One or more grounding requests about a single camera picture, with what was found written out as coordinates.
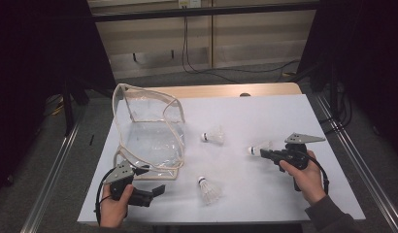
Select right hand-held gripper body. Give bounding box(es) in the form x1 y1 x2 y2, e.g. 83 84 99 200
272 132 327 192

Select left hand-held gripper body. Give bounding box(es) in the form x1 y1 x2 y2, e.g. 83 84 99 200
102 159 155 208

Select white shuttlecock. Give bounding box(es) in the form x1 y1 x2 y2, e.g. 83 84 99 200
200 125 226 146
247 140 274 157
196 175 223 206

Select clear plastic bag beige trim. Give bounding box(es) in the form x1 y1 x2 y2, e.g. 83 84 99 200
112 83 186 182

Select person's right hand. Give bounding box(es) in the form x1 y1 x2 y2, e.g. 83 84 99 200
279 149 327 207

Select person's left hand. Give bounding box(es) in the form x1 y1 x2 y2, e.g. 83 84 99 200
99 183 135 229

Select pale blue table mat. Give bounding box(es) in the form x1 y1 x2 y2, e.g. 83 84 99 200
77 93 366 225

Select black metal stand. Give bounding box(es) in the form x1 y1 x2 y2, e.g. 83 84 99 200
312 57 342 120
62 77 89 135

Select beige cabinet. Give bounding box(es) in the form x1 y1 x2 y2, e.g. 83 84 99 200
88 0 317 81

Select black curtain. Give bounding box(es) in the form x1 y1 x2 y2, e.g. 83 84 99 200
297 0 398 163
0 0 117 198

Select right hand-held gripper cable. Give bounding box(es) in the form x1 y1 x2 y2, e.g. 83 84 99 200
303 151 331 196

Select hand-held gripper cable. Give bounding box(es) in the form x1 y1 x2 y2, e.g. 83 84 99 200
94 167 117 226
303 151 331 196

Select left hand-held gripper cable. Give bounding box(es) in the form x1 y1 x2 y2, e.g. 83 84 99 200
94 167 117 226

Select black floor cables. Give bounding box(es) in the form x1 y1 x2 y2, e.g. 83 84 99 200
319 90 353 134

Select metal floor rail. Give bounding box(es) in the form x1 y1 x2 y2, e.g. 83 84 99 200
315 93 398 233
20 106 86 233

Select black power cable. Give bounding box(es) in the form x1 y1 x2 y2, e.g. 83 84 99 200
182 8 301 84

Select white wall socket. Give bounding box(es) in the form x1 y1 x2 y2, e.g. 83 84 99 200
178 0 202 9

